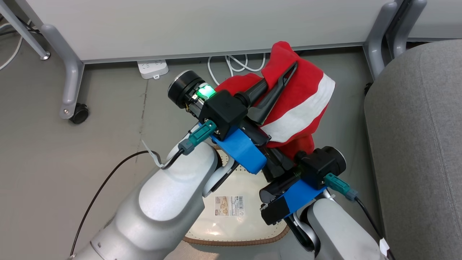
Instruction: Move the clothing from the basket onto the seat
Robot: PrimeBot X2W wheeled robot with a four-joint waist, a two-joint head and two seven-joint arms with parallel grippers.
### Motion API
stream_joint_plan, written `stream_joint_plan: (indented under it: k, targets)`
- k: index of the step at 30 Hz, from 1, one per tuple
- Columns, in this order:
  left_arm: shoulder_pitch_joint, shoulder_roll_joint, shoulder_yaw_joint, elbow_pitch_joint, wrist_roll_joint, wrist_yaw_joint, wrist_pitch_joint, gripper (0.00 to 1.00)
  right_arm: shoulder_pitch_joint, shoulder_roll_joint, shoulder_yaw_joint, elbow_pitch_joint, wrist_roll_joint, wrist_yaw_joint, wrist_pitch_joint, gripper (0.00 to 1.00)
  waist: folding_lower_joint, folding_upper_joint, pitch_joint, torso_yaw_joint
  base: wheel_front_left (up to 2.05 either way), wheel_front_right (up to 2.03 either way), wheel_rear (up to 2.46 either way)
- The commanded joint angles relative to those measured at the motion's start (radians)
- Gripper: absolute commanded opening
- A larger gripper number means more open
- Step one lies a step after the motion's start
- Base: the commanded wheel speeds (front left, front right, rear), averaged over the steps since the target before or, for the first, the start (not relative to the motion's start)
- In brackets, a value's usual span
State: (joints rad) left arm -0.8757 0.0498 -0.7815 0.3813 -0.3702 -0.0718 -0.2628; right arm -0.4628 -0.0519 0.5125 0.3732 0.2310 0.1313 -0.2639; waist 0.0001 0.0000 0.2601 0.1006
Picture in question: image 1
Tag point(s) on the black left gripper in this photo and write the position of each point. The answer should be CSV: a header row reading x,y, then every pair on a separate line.
x,y
184,88

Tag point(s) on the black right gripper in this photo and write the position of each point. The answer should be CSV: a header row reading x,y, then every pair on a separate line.
x,y
273,213

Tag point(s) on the red and white cloth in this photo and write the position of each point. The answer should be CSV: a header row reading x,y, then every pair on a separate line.
x,y
303,90

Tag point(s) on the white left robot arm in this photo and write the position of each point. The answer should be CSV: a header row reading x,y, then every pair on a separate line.
x,y
166,195

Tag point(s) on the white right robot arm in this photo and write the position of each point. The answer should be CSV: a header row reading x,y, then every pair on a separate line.
x,y
335,231

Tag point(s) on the grey fabric sofa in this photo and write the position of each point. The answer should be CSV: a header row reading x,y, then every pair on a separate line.
x,y
415,144

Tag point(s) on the white perforated laundry basket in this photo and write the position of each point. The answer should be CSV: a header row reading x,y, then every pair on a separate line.
x,y
231,187

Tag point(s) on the barcode label sticker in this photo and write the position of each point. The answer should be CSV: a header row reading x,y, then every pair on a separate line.
x,y
229,206

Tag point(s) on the large white partition panel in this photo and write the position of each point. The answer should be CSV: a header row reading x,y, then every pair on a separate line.
x,y
216,25

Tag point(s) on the white power strip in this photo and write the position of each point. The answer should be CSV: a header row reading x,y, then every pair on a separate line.
x,y
152,67

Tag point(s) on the black caster wheel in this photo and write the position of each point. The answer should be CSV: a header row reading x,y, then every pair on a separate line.
x,y
80,115

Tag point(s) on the small white partition panel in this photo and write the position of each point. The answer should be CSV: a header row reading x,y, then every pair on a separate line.
x,y
440,18

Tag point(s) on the grey partition leg with caster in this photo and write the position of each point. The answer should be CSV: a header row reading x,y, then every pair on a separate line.
x,y
70,72

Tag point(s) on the thin grey table leg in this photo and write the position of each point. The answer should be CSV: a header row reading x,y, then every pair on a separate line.
x,y
25,34

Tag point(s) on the blue right camera mount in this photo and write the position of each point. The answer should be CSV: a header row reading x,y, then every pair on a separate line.
x,y
299,195

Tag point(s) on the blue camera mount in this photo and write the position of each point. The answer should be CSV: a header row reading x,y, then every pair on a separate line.
x,y
299,195
242,148

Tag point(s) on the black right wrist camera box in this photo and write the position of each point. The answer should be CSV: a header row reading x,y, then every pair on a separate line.
x,y
317,166

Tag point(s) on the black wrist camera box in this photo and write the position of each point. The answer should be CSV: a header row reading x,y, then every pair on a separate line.
x,y
317,166
225,112

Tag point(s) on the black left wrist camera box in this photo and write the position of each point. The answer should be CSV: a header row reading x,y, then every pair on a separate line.
x,y
225,112

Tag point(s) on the blue left camera mount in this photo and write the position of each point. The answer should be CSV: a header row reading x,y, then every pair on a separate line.
x,y
242,148

